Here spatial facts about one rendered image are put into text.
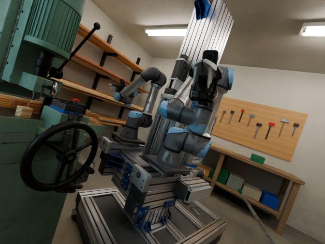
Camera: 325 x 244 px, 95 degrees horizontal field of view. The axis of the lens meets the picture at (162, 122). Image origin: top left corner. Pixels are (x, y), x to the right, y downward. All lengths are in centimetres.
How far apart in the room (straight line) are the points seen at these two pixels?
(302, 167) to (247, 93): 165
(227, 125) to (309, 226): 210
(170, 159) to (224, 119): 279
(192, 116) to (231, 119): 298
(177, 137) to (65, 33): 75
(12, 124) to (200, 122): 71
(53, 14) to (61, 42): 11
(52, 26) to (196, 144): 87
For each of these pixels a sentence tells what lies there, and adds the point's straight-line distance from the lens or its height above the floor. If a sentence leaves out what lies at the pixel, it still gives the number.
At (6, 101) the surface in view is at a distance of 93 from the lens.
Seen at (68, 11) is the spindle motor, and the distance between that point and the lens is 93.
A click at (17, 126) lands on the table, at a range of 80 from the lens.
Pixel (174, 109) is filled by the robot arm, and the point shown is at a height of 113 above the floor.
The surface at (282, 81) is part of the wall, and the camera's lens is 381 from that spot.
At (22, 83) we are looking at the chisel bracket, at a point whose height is 102.
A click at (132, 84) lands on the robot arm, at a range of 137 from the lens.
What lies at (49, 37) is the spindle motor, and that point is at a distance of 89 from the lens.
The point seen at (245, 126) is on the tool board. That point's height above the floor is 144.
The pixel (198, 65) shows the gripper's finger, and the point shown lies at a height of 122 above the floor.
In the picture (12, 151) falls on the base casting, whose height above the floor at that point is 76.
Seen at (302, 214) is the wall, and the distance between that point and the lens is 379.
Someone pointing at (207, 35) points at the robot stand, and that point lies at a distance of 130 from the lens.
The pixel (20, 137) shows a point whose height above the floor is 82.
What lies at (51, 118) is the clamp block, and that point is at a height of 92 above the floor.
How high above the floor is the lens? 108
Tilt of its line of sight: 2 degrees down
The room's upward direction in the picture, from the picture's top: 19 degrees clockwise
